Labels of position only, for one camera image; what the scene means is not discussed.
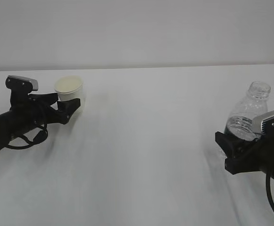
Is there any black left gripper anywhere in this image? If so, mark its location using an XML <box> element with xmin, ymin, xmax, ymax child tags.
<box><xmin>10</xmin><ymin>93</ymin><xmax>81</xmax><ymax>129</ymax></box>

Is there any white paper cup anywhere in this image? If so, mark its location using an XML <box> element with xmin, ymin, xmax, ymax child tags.
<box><xmin>54</xmin><ymin>75</ymin><xmax>86</xmax><ymax>118</ymax></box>

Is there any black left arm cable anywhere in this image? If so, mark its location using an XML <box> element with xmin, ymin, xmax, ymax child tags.
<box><xmin>0</xmin><ymin>101</ymin><xmax>50</xmax><ymax>150</ymax></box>

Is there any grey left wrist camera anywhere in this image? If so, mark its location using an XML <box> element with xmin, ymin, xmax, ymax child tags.
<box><xmin>5</xmin><ymin>75</ymin><xmax>39</xmax><ymax>93</ymax></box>

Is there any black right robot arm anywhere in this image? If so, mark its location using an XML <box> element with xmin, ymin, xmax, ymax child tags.
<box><xmin>215</xmin><ymin>111</ymin><xmax>274</xmax><ymax>179</ymax></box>

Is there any clear water bottle green label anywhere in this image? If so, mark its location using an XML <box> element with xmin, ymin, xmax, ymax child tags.
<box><xmin>224</xmin><ymin>81</ymin><xmax>271</xmax><ymax>141</ymax></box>

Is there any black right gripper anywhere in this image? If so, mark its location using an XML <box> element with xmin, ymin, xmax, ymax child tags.
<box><xmin>215</xmin><ymin>131</ymin><xmax>274</xmax><ymax>175</ymax></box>

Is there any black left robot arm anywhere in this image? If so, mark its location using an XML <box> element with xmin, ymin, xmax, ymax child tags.
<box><xmin>0</xmin><ymin>93</ymin><xmax>81</xmax><ymax>150</ymax></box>

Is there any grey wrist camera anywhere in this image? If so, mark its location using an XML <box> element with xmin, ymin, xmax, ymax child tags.
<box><xmin>251</xmin><ymin>110</ymin><xmax>274</xmax><ymax>136</ymax></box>
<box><xmin>5</xmin><ymin>75</ymin><xmax>39</xmax><ymax>93</ymax></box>

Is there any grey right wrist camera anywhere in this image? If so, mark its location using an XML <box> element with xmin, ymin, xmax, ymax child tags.
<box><xmin>251</xmin><ymin>110</ymin><xmax>274</xmax><ymax>136</ymax></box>

